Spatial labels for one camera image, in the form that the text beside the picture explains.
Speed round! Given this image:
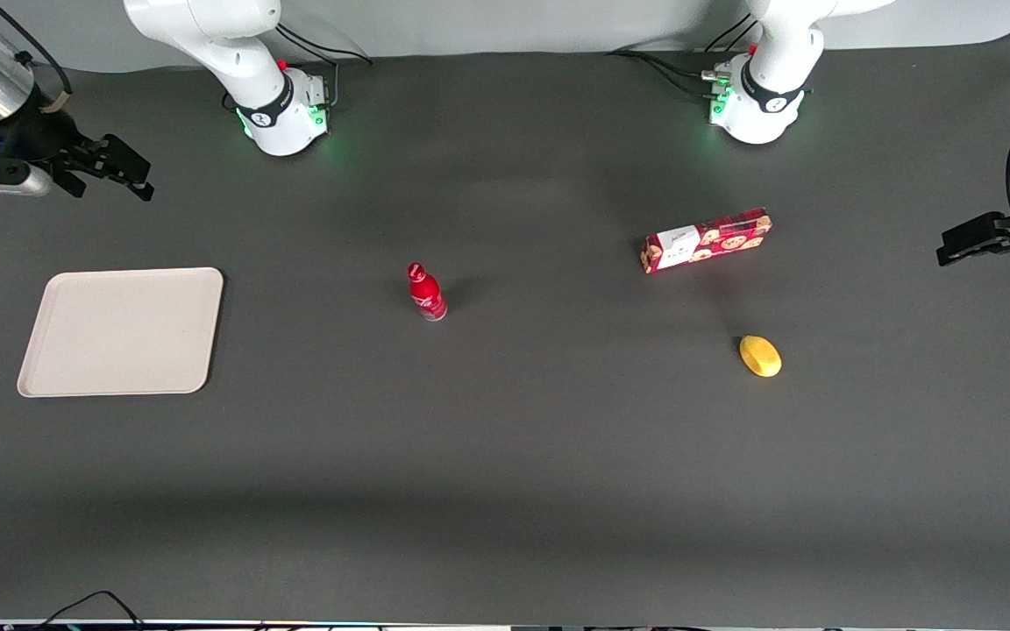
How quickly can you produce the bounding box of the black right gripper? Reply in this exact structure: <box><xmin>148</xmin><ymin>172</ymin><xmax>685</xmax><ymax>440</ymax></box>
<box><xmin>0</xmin><ymin>107</ymin><xmax>156</xmax><ymax>203</ymax></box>

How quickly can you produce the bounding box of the red coke bottle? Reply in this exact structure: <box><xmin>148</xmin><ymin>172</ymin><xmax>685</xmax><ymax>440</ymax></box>
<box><xmin>407</xmin><ymin>261</ymin><xmax>449</xmax><ymax>323</ymax></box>

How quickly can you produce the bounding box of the beige plastic tray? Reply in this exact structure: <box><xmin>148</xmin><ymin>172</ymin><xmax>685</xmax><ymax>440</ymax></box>
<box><xmin>17</xmin><ymin>267</ymin><xmax>225</xmax><ymax>399</ymax></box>

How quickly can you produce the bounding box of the yellow toy lemon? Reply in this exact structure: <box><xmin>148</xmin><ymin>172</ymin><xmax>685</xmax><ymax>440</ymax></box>
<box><xmin>739</xmin><ymin>335</ymin><xmax>783</xmax><ymax>379</ymax></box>

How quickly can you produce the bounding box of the red cookie box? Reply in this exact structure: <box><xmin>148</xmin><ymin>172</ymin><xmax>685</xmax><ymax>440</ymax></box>
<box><xmin>640</xmin><ymin>207</ymin><xmax>773</xmax><ymax>275</ymax></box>

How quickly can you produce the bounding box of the black right arm base cable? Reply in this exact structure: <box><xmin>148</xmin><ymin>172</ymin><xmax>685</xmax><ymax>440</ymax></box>
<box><xmin>275</xmin><ymin>22</ymin><xmax>374</xmax><ymax>67</ymax></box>

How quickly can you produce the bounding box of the black arm base cable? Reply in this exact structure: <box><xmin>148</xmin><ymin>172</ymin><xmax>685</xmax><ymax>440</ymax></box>
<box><xmin>705</xmin><ymin>12</ymin><xmax>756</xmax><ymax>53</ymax></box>
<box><xmin>275</xmin><ymin>22</ymin><xmax>374</xmax><ymax>67</ymax></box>
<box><xmin>606</xmin><ymin>49</ymin><xmax>729</xmax><ymax>99</ymax></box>

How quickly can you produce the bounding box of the black left arm base cable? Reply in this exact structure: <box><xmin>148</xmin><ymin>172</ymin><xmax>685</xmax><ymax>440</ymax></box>
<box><xmin>606</xmin><ymin>49</ymin><xmax>729</xmax><ymax>99</ymax></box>
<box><xmin>705</xmin><ymin>12</ymin><xmax>756</xmax><ymax>53</ymax></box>

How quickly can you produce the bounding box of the black cable at table edge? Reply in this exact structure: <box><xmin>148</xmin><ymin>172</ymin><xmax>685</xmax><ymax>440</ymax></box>
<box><xmin>32</xmin><ymin>590</ymin><xmax>148</xmax><ymax>631</ymax></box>

